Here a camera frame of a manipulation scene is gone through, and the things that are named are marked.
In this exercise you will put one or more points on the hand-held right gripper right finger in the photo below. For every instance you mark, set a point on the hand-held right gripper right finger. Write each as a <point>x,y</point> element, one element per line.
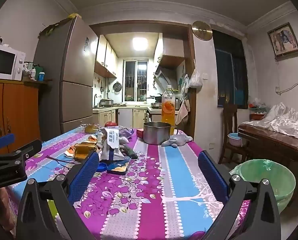
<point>211,175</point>

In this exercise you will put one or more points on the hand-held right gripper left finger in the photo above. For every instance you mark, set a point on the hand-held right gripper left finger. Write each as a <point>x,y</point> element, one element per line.
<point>85,177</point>

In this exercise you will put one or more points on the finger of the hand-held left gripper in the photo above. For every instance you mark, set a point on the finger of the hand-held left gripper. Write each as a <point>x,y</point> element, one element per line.
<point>21,153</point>
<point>3,141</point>

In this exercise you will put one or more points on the orange and white wrapper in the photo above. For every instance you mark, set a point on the orange and white wrapper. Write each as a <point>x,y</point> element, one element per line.
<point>70,152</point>

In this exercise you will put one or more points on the green knitted cloth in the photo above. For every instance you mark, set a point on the green knitted cloth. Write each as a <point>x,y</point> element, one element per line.
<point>130,153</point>

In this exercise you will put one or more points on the person's left hand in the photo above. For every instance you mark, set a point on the person's left hand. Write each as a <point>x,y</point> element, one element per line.
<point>5,205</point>

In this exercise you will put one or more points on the blue bottle cap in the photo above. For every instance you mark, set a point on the blue bottle cap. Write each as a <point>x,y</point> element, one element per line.
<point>102,167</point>

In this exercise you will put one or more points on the tan block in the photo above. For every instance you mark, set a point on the tan block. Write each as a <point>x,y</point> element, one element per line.
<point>83,152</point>

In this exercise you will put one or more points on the orange wooden cabinet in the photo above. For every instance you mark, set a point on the orange wooden cabinet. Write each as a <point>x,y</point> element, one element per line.
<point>16,110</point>

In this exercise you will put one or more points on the blue and orange box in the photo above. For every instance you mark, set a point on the blue and orange box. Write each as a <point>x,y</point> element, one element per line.
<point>117,168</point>

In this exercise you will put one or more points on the white paper carton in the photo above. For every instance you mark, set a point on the white paper carton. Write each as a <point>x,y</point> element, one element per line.
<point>111,145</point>

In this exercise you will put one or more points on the pink basin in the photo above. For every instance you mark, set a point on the pink basin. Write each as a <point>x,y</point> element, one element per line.
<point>235,140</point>

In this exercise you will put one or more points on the bread in clear bag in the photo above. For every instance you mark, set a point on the bread in clear bag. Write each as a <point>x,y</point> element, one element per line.
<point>91,128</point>

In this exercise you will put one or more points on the grey glove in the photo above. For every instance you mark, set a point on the grey glove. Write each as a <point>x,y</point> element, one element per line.
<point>176,140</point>

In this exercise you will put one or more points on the wooden chair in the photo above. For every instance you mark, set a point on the wooden chair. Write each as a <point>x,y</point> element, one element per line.
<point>229,120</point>

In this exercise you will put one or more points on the red apple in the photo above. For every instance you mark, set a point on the red apple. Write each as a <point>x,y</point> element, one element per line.
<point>110,124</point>

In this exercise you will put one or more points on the purple bread bag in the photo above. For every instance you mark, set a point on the purple bread bag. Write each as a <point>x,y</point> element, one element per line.
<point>126,132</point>

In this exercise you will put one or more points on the purple printed tablecloth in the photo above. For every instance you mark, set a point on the purple printed tablecloth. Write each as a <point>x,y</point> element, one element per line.
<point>149,180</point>

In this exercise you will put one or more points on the lower kitchen cabinets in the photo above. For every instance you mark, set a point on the lower kitchen cabinets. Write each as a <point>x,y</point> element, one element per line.
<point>108,117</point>

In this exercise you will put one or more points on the kitchen cabinets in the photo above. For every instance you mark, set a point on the kitchen cabinets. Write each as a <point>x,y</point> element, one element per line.
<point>105,57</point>
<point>108,117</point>

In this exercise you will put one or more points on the green bin with bag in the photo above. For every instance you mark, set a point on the green bin with bag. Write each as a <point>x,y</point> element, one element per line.
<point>276,177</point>

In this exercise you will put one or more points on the hanging towel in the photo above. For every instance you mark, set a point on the hanging towel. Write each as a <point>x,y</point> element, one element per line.
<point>182,113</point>

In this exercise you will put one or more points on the wooden side table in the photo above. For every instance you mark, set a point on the wooden side table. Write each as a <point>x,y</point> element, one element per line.
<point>271,142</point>

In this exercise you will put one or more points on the red box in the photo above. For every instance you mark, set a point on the red box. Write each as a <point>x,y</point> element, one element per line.
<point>140,133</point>

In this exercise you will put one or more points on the white bottle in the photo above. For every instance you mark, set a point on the white bottle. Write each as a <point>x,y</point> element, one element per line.
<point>33,73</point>

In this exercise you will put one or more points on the red bowl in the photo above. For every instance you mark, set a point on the red bowl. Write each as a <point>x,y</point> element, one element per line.
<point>257,117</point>

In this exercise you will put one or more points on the blue lidded jar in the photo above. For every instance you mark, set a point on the blue lidded jar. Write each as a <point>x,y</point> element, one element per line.
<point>41,76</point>

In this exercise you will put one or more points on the steel pot by sink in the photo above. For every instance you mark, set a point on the steel pot by sink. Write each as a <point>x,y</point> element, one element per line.
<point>106,102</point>

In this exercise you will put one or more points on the steel kettle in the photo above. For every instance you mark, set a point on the steel kettle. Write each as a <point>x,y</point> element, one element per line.
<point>177,103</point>

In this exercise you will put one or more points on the white microwave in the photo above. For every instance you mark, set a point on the white microwave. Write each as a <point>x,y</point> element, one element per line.
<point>5,61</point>

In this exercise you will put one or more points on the orange juice bottle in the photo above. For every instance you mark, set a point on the orange juice bottle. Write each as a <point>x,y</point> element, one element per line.
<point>168,107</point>

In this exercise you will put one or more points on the grey refrigerator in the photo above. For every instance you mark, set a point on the grey refrigerator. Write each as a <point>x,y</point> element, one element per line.
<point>73,80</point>

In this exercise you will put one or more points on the white plastic sheet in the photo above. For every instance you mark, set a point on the white plastic sheet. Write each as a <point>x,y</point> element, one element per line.
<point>286,122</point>

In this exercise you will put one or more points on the black wok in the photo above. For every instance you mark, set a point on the black wok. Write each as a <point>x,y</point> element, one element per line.
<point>156,97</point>

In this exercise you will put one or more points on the hanging pan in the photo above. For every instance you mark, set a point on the hanging pan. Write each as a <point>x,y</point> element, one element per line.
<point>117,87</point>

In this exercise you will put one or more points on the hanging plastic bag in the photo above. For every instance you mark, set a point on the hanging plastic bag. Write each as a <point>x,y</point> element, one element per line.
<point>196,80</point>

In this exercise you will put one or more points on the dark window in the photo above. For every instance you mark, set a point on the dark window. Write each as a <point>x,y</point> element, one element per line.
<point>230,72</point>

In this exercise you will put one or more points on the range hood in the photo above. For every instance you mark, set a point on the range hood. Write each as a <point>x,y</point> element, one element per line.
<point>164,77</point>

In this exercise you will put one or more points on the kitchen window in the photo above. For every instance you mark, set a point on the kitchen window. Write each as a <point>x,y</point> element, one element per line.
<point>136,80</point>

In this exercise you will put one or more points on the upper kitchen cabinets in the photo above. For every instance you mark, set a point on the upper kitchen cabinets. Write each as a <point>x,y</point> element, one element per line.
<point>105,57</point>

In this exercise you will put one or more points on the yellow packet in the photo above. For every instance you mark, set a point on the yellow packet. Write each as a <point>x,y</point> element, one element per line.
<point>73,15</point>

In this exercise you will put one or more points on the ceiling light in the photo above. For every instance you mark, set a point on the ceiling light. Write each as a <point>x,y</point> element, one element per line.
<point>140,44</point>

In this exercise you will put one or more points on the framed elephant picture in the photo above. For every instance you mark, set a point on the framed elephant picture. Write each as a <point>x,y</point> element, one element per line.
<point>284,40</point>

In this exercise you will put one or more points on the gold wall disc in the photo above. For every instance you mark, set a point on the gold wall disc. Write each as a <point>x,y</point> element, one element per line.
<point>202,30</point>

